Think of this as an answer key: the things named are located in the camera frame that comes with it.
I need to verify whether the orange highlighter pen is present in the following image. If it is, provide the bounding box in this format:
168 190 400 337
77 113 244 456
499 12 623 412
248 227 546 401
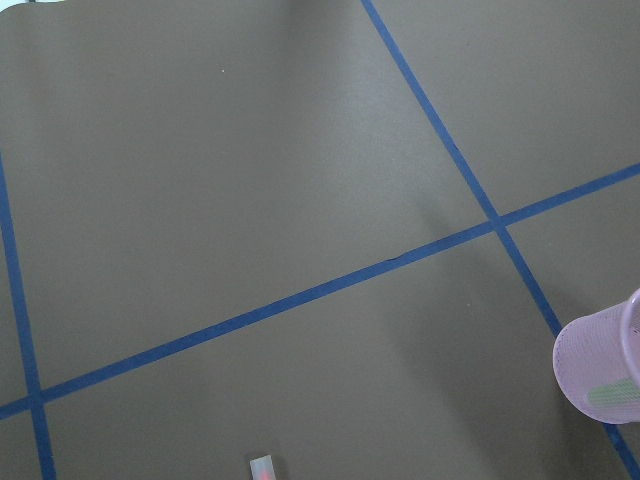
249 455 277 480

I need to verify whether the green highlighter pen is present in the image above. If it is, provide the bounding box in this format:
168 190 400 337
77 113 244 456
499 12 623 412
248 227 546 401
587 378 640 407

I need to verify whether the pink mesh pen holder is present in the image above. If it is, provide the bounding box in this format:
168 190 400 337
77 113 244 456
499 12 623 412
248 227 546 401
552 292 639 425

